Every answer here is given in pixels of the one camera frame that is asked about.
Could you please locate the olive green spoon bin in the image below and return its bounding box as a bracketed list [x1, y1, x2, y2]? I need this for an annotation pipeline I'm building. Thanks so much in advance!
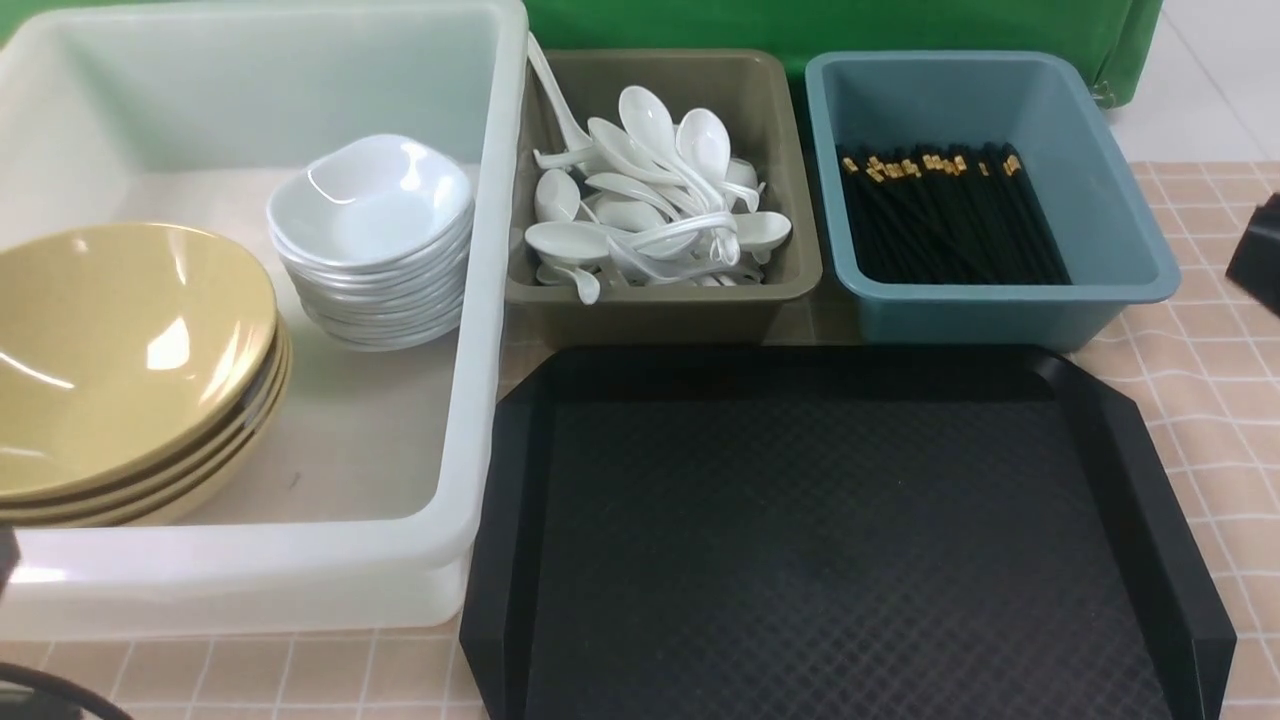
[506, 49, 823, 350]

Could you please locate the green cloth backdrop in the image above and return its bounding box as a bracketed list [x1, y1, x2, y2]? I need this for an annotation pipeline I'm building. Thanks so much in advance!
[0, 0, 1164, 108]

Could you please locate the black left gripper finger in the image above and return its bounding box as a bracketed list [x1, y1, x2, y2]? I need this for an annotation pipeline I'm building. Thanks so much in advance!
[0, 528, 20, 594]

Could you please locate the checkered beige tablecloth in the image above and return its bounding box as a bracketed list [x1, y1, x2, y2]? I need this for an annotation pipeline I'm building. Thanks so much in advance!
[3, 161, 1279, 719]

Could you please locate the large white plastic tub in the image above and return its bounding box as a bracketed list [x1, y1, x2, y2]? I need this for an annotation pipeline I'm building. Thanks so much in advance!
[3, 1, 527, 641]

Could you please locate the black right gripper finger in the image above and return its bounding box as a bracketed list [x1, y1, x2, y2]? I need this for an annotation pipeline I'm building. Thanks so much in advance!
[1226, 192, 1280, 316]

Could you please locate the bundle of black chopsticks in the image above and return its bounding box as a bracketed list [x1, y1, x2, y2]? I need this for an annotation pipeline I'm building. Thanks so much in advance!
[837, 143, 1073, 286]

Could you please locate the white ceramic soup spoon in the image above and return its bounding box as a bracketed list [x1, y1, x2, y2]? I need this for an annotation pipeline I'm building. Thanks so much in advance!
[524, 211, 737, 264]

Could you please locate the stack of yellow bowls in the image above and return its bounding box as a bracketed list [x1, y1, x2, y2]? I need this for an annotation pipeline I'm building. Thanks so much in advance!
[3, 322, 293, 528]

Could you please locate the small white square dish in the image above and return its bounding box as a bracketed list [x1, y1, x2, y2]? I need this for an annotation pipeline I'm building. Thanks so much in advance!
[266, 135, 475, 272]

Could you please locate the blue chopstick bin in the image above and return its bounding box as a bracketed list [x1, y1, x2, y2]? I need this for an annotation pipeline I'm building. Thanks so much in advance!
[804, 51, 1181, 352]

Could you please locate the black plastic serving tray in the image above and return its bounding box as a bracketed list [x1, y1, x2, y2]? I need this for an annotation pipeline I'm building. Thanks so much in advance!
[460, 346, 1236, 719]

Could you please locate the pile of white spoons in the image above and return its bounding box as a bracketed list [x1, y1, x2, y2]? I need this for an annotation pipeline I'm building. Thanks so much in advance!
[524, 38, 794, 306]

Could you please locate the yellow noodle bowl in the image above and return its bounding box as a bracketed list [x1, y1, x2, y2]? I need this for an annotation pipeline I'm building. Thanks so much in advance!
[1, 223, 278, 501]

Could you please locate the stack of white dishes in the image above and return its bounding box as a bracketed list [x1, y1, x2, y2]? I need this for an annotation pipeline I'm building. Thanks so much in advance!
[270, 215, 474, 352]

